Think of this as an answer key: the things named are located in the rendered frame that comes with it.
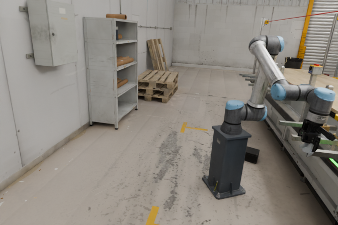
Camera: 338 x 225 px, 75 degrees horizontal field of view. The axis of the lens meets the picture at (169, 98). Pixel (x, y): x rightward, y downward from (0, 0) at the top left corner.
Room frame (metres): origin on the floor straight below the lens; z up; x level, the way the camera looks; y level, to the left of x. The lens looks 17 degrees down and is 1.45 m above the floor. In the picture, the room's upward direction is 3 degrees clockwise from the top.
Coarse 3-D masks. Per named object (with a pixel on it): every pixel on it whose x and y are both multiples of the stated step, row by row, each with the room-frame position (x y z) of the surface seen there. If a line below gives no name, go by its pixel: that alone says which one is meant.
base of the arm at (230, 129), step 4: (224, 124) 1.80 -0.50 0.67; (228, 124) 1.77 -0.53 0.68; (232, 124) 1.75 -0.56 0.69; (236, 124) 1.75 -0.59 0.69; (240, 124) 1.79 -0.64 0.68; (220, 128) 1.84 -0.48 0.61; (224, 128) 1.78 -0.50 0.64; (228, 128) 1.76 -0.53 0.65; (232, 128) 1.75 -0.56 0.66; (236, 128) 1.75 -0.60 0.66; (240, 128) 1.77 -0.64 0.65; (224, 132) 1.77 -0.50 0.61; (228, 132) 1.74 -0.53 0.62; (232, 132) 1.74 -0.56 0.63; (236, 132) 1.74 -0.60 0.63; (240, 132) 1.76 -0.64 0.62
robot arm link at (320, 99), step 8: (320, 88) 1.09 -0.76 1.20; (312, 96) 1.09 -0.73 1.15; (320, 96) 1.04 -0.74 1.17; (328, 96) 1.03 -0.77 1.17; (312, 104) 1.07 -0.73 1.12; (320, 104) 1.04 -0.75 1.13; (328, 104) 1.03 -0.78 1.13; (312, 112) 1.06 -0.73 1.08; (320, 112) 1.03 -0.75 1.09; (328, 112) 1.03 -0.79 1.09
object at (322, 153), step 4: (316, 152) 1.05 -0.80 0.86; (320, 152) 1.05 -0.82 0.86; (324, 152) 1.05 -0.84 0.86; (328, 152) 1.05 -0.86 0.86; (332, 152) 1.05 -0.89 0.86; (336, 152) 1.05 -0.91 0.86; (316, 156) 1.05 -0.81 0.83; (320, 156) 1.05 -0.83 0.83; (324, 156) 1.05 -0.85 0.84; (328, 156) 1.04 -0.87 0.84; (332, 156) 1.04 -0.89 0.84; (336, 156) 1.04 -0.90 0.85
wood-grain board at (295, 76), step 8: (288, 72) 3.38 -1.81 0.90; (296, 72) 3.42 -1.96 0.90; (304, 72) 3.45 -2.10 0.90; (288, 80) 2.75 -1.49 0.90; (296, 80) 2.77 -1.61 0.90; (304, 80) 2.80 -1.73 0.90; (320, 80) 2.85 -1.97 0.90; (328, 80) 2.88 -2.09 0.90; (336, 80) 2.91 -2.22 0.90; (336, 88) 2.42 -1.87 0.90; (336, 96) 2.07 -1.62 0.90; (336, 104) 1.80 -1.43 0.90; (336, 112) 1.64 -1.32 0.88
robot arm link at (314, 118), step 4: (308, 112) 1.08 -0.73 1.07; (308, 116) 1.07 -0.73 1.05; (312, 116) 1.05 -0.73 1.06; (316, 116) 1.04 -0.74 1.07; (320, 116) 1.03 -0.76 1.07; (324, 116) 1.03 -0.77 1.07; (328, 116) 1.04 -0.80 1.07; (312, 120) 1.05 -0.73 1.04; (316, 120) 1.03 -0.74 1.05; (320, 120) 1.03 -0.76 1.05; (324, 120) 1.03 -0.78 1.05
